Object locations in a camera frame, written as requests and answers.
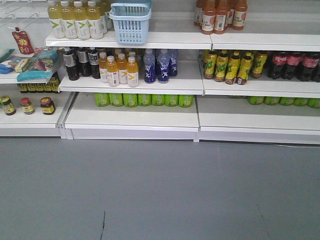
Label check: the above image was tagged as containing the dark tea bottle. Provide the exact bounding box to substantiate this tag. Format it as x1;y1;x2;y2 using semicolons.
63;47;80;81
88;47;101;79
77;47;92;77

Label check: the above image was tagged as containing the light blue plastic basket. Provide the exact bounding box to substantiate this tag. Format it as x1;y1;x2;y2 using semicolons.
109;0;152;45

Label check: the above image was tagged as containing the blue sports drink bottle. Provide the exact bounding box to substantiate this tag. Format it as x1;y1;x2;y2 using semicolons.
157;49;170;84
143;48;156;84

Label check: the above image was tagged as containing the orange vitamin drink bottle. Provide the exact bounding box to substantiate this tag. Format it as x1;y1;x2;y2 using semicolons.
106;55;120;87
117;53;128;84
127;56;139;88

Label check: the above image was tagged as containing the red hanging snack pouch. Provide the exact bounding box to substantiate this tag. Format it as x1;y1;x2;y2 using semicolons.
12;27;35;55

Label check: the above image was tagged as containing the orange C100 juice bottle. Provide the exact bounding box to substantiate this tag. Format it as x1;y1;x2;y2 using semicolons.
201;0;216;35
232;0;248;30
213;0;229;35

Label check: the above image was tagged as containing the sauce jar red lid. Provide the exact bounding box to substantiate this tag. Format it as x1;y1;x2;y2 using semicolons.
40;97;56;115
20;97;35;115

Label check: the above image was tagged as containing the teal cartoon snack bag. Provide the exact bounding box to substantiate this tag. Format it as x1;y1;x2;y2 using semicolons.
16;48;62;83

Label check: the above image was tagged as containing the cola bottle red label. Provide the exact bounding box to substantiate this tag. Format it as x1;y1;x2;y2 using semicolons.
281;51;303;80
267;51;289;80
299;52;320;82

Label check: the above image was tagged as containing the yellow green tea bottle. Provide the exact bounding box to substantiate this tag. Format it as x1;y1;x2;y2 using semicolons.
214;50;229;82
236;51;252;85
204;50;218;79
224;50;241;85

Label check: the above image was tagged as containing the white store shelving unit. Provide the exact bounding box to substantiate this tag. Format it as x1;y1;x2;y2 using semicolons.
0;0;320;145

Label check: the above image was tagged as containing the pale yellow drink bottle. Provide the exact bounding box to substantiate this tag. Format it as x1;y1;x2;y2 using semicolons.
47;0;65;39
73;1;91;40
86;0;104;40
60;1;78;40

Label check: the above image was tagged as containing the sauce jar green lid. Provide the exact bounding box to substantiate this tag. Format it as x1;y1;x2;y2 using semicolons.
0;95;16;116

